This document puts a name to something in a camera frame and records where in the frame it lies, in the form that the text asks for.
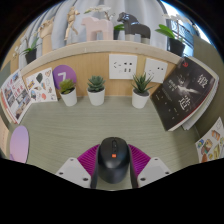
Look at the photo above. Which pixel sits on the red-spined photo cover book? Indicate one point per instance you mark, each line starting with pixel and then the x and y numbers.
pixel 16 95

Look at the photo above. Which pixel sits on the wooden artist mannequin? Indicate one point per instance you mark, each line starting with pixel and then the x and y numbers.
pixel 71 23

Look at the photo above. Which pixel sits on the window with dark frame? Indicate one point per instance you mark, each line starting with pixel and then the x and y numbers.
pixel 188 26

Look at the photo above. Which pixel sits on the colourful food sticker sheet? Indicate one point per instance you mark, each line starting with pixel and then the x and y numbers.
pixel 211 143

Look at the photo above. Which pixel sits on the round purple number sticker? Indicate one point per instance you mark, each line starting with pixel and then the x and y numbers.
pixel 63 73

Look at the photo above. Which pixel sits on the white orchid in dark pot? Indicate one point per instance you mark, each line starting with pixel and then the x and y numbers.
pixel 118 34

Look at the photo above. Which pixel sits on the black computer mouse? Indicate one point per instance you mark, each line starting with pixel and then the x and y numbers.
pixel 113 160

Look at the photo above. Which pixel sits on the purple mouse pad with wrist rest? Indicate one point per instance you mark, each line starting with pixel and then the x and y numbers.
pixel 19 143

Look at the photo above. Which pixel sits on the white wall socket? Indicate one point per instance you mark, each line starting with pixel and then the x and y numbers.
pixel 122 66
pixel 156 70

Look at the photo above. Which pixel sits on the dark grey wooden horse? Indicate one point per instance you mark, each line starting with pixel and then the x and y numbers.
pixel 133 28

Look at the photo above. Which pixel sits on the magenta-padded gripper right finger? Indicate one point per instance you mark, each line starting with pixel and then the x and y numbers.
pixel 155 171

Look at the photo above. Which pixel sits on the spiky succulent in white pot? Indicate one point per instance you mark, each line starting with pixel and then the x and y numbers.
pixel 140 100

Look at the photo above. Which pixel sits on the black cover book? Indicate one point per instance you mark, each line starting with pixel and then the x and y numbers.
pixel 183 93

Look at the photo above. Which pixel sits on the small succulent in white pot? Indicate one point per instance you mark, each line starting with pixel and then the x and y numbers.
pixel 96 97
pixel 70 98

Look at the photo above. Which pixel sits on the grey curtain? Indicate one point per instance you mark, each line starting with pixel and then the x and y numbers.
pixel 57 20

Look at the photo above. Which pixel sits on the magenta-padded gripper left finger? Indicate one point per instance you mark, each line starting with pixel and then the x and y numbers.
pixel 71 171

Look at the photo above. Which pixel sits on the pink wooden horse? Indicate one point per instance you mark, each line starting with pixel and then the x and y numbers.
pixel 98 28

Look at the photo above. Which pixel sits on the light wood desk shelf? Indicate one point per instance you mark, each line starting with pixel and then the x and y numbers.
pixel 83 47

